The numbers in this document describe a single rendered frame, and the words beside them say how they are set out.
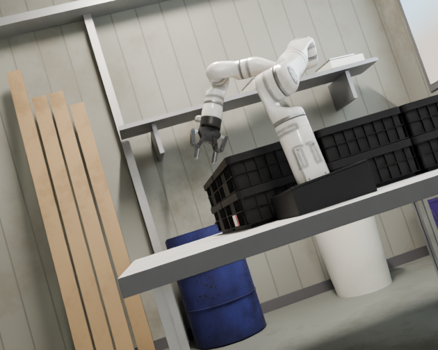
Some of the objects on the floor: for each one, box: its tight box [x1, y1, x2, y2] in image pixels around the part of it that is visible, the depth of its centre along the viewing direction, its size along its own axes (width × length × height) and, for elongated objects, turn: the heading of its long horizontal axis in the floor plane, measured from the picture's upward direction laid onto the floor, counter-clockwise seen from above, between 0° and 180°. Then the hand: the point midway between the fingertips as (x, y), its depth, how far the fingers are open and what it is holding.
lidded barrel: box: [314, 216, 392, 298], centre depth 365 cm, size 48×48×59 cm
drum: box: [165, 222, 266, 349], centre depth 349 cm, size 51×51×76 cm
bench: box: [117, 164, 438, 350], centre depth 187 cm, size 160×160×70 cm
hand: (205, 157), depth 179 cm, fingers open, 5 cm apart
